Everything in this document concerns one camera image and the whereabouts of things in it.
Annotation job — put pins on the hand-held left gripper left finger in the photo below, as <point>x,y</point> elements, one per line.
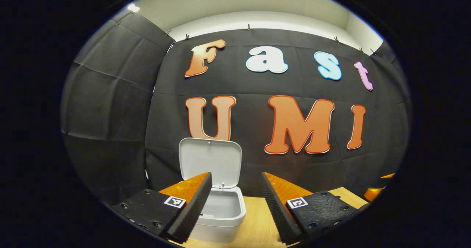
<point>193,211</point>

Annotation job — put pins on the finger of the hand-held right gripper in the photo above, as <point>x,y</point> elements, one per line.
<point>388,175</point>
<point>372,194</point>

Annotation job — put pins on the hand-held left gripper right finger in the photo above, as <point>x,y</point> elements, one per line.
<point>278,213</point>

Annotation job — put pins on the white desktop garbage bin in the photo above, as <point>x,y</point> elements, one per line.
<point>209,159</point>

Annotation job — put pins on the wooden desktop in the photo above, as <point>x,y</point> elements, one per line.
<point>257,222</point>

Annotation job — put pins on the black backdrop cloth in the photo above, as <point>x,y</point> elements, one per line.
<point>250,123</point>

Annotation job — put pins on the ceiling light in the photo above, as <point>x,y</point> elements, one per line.
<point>133,7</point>

